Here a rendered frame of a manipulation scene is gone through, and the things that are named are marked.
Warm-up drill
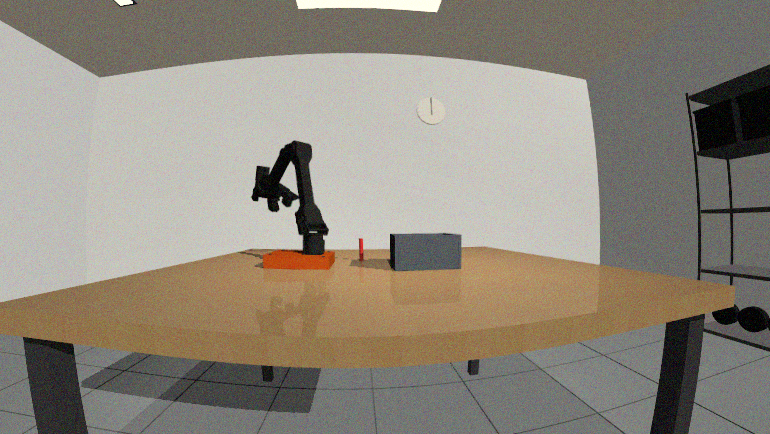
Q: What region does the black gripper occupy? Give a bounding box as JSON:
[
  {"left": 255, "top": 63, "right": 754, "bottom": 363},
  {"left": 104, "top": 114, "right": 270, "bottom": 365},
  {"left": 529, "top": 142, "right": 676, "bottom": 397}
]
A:
[{"left": 276, "top": 183, "right": 299, "bottom": 207}]

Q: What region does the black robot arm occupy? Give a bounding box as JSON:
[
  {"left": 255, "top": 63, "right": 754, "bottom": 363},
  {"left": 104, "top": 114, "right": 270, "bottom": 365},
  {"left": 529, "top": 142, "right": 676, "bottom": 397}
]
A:
[{"left": 250, "top": 140, "right": 329, "bottom": 255}]

